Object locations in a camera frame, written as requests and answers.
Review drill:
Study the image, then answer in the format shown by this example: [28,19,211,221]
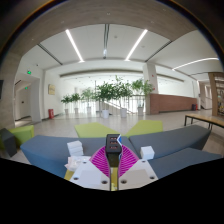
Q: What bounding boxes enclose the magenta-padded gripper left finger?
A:
[69,145,112,192]

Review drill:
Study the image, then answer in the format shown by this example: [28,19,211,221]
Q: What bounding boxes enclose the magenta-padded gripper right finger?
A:
[117,145,159,192]

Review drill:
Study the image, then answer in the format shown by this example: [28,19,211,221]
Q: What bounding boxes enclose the black charger block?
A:
[105,133,123,168]

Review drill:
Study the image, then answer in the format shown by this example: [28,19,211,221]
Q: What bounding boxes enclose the small white cube box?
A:
[139,145,156,161]

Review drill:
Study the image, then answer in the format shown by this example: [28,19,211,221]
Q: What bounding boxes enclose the white tissue stack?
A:
[66,140,85,158]

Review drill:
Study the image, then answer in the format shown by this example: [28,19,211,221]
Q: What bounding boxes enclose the lime green sofa seat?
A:
[73,121,119,139]
[125,119,164,138]

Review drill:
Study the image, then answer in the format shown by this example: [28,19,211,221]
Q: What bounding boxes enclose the curved grey-blue sofa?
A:
[128,124,212,160]

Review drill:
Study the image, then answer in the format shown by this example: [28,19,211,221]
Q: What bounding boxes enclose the wide grey-blue sofa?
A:
[148,147,224,180]

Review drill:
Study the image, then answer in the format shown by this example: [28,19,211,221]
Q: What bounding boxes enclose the long grey-blue sofa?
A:
[20,134,134,179]

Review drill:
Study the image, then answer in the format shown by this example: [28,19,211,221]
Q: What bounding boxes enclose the lime green bench seat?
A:
[8,124,35,148]

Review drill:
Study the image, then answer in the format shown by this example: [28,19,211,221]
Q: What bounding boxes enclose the potted green plants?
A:
[60,75,155,118]

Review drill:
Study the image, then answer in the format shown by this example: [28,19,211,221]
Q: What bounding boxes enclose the wooden bench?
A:
[183,113,224,131]

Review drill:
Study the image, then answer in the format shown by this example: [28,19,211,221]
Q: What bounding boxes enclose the dark grey ottoman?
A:
[0,127,18,158]

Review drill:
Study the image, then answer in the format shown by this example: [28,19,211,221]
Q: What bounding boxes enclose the wooden shelf unit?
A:
[208,72,224,118]

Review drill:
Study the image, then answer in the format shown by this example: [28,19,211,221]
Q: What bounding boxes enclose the ceiling light strips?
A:
[64,28,219,71]

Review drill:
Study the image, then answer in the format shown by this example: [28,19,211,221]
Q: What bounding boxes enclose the framed wall picture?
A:
[47,83,56,96]

